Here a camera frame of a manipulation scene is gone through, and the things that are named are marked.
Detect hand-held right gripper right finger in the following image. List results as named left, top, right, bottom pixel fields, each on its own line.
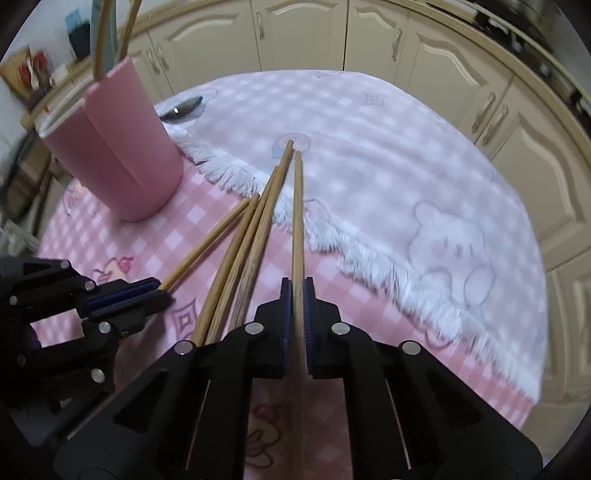
left=302, top=276, right=542, bottom=480

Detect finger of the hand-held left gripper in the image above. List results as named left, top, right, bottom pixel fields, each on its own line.
left=0, top=257, right=161, bottom=324
left=76, top=291, right=175, bottom=340

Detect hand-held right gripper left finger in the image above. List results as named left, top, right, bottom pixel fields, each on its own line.
left=53, top=277, right=296, bottom=480

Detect pile of wooden chopsticks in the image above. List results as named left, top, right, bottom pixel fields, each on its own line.
left=191, top=140, right=295, bottom=346

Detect pink utensil holder cup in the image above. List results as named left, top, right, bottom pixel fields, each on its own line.
left=34, top=56, right=184, bottom=223

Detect light blue sheathed knife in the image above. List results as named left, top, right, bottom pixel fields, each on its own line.
left=90, top=0, right=120, bottom=70

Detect pink checked tablecloth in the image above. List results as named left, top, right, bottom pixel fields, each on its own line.
left=32, top=152, right=536, bottom=480

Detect white fringed bear towel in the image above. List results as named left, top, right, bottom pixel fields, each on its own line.
left=154, top=69, right=548, bottom=402

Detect black electric kettle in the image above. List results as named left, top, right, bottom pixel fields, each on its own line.
left=69, top=23, right=93, bottom=61

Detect blue box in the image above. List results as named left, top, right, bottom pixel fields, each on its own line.
left=65, top=9, right=90, bottom=35

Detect cream lower kitchen cabinets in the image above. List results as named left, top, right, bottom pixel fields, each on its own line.
left=23, top=0, right=591, bottom=462

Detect black glass gas hob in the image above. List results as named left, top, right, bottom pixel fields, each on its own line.
left=475, top=0, right=591, bottom=107

